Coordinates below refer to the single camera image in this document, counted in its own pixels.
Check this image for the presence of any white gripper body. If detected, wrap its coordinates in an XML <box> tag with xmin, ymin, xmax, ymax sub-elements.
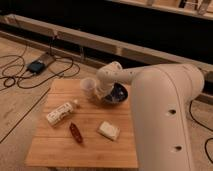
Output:
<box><xmin>95</xmin><ymin>82</ymin><xmax>114</xmax><ymax>100</ymax></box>

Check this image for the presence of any dark ceramic bowl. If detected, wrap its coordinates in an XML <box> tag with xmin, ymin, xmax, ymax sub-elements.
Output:
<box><xmin>102</xmin><ymin>83</ymin><xmax>128</xmax><ymax>104</ymax></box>

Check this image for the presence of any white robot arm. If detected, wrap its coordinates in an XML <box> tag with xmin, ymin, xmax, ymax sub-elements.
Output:
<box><xmin>97</xmin><ymin>62</ymin><xmax>204</xmax><ymax>171</ymax></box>

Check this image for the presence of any translucent plastic cup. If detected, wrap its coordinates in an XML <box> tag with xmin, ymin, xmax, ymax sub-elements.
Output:
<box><xmin>80</xmin><ymin>78</ymin><xmax>96</xmax><ymax>99</ymax></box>

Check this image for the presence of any white sponge block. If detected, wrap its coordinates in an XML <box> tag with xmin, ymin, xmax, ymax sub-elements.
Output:
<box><xmin>98</xmin><ymin>121</ymin><xmax>120</xmax><ymax>141</ymax></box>

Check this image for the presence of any wooden table board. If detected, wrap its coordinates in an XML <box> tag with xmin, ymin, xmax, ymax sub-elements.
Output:
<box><xmin>26</xmin><ymin>79</ymin><xmax>138</xmax><ymax>168</ymax></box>

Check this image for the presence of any red-brown snack packet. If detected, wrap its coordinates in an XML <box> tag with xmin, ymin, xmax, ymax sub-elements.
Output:
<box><xmin>69</xmin><ymin>123</ymin><xmax>83</xmax><ymax>143</ymax></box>

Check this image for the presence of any white plastic bottle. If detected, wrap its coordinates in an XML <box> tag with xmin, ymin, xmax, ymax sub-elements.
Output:
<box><xmin>46</xmin><ymin>99</ymin><xmax>79</xmax><ymax>126</ymax></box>

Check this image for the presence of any black cable right side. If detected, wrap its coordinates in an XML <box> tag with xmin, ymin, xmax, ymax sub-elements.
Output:
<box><xmin>188</xmin><ymin>99</ymin><xmax>213</xmax><ymax>165</ymax></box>

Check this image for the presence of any black floor cable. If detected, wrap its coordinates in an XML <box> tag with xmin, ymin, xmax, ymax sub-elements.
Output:
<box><xmin>0</xmin><ymin>39</ymin><xmax>81</xmax><ymax>90</ymax></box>

